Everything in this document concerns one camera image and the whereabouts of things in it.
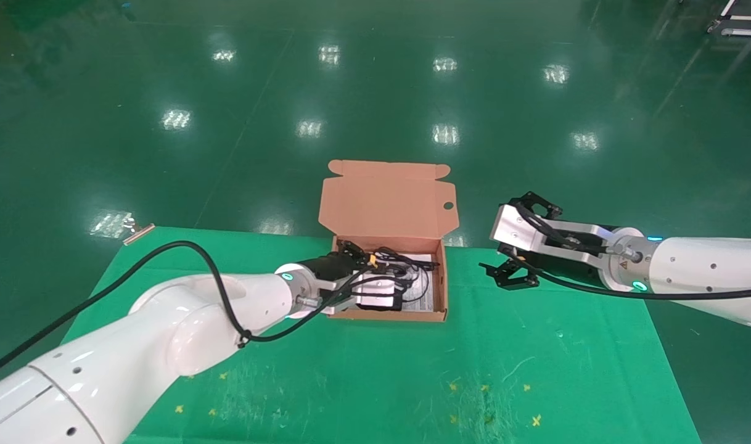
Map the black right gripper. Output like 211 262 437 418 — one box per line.
478 191 612 291

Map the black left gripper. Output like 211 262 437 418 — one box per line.
313 239 406 311

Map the black data cable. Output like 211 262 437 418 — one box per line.
374 246 442 276

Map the orange cardboard box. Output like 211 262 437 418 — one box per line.
318 159 461 323

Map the green table mat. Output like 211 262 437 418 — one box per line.
61 226 703 444

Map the metal binder clip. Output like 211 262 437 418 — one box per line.
121 215 157 247

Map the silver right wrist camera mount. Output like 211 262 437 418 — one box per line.
488 203 615 261

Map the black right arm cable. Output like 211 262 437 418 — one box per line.
512 202 751 303

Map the white wheeled cart frame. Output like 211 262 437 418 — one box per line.
707 0 751 38

